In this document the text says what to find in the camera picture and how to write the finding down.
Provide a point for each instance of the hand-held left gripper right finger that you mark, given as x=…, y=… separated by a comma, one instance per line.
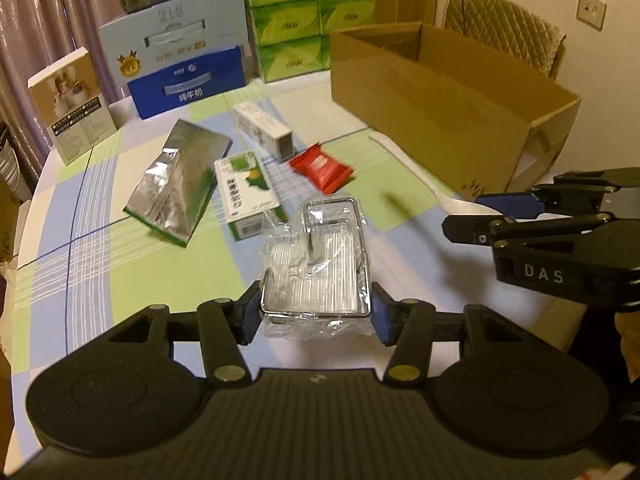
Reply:
x=381, y=315

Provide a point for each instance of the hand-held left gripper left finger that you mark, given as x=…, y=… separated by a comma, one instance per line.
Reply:
x=252, y=312

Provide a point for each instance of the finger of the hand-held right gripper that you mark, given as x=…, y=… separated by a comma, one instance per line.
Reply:
x=505, y=203
x=470, y=232

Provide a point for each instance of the plastic metal rack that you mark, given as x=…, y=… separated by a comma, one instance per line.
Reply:
x=315, y=270

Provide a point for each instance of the brown cardboard box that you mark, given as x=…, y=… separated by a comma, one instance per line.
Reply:
x=430, y=120

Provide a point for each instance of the green white medicine box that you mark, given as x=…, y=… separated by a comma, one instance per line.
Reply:
x=245, y=195

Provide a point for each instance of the silver foil pouch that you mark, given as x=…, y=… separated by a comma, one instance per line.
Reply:
x=175, y=185

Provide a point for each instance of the desktop with checked tablecloth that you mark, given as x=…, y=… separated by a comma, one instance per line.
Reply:
x=125, y=280

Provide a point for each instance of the white plastic spoon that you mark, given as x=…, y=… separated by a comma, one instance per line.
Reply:
x=425, y=175

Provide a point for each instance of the red snack packet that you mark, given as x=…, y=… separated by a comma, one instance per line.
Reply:
x=320, y=165

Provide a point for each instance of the chair with quilted cover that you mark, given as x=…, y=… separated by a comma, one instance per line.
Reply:
x=505, y=22

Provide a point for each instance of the long white box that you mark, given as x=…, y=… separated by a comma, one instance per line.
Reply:
x=262, y=127

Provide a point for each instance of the dark blue milk carton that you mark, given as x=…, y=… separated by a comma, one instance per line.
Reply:
x=190, y=85

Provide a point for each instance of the white product box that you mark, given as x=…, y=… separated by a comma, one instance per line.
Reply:
x=75, y=110

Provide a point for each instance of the stack of green tissue packs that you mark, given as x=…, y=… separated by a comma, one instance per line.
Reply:
x=300, y=20

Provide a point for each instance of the white plastic bucket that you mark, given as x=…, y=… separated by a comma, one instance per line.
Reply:
x=7, y=160

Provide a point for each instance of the light blue milk carton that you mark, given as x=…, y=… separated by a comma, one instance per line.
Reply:
x=170, y=30

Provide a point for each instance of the beige wall socket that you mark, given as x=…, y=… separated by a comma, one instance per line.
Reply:
x=591, y=9

